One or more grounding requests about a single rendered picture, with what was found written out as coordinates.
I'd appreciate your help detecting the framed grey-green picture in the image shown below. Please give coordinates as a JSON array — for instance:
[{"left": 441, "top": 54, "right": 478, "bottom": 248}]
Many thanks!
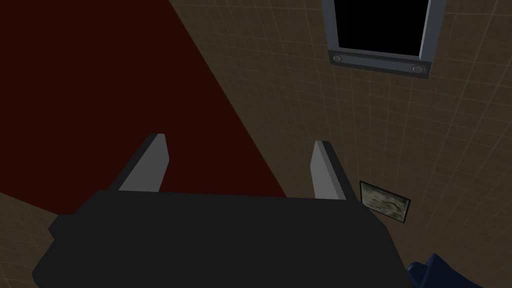
[{"left": 359, "top": 180, "right": 412, "bottom": 225}]

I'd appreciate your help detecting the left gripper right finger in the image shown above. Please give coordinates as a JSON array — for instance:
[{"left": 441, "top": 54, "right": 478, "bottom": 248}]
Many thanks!
[{"left": 310, "top": 140, "right": 359, "bottom": 202}]

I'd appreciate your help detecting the grey framed window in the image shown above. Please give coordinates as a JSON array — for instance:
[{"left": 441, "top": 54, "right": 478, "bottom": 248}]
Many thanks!
[{"left": 321, "top": 0, "right": 448, "bottom": 80}]

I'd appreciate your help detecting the dark blue rounded object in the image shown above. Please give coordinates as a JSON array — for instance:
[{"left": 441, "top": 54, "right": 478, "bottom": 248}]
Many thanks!
[{"left": 406, "top": 252, "right": 486, "bottom": 288}]

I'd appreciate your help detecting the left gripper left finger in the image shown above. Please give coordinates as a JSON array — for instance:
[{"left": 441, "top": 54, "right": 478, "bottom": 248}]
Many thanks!
[{"left": 107, "top": 133, "right": 170, "bottom": 193}]

